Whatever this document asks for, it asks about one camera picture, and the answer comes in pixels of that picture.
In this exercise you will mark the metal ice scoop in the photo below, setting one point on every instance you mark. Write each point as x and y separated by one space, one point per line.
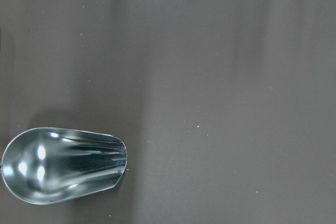
47 165

